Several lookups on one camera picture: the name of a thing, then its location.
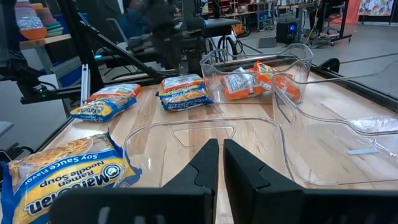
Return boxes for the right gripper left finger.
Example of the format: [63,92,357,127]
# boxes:
[49,138,220,224]

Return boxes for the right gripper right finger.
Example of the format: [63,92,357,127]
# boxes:
[223,138,398,224]

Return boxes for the blue Maruchan ramen pack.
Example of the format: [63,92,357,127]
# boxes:
[0,132,142,224]
[68,95,137,123]
[156,83,214,112]

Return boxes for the orange Maruchan ramen pack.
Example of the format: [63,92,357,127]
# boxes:
[160,73,203,93]
[252,60,302,103]
[221,67,265,101]
[85,83,142,103]

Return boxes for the clear plastic bin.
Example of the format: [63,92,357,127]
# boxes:
[200,43,314,105]
[119,116,296,190]
[271,73,398,189]

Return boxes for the black computer box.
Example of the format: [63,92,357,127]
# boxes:
[275,17,301,44]

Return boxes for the black desk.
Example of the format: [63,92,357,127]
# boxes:
[183,17,242,40]

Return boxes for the person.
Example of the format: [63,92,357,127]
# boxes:
[119,0,162,47]

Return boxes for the black rolling stand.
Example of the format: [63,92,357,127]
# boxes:
[310,0,354,47]

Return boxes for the wooden shelf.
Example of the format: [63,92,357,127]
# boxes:
[19,33,72,50]

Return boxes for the colourful floral poster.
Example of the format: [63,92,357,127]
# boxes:
[357,0,396,17]

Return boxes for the colourful stacked bowls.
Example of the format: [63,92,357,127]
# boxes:
[14,1,65,40]

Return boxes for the black cable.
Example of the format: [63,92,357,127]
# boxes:
[318,52,398,73]

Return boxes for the black aluminium table frame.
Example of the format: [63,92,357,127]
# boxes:
[0,0,398,113]

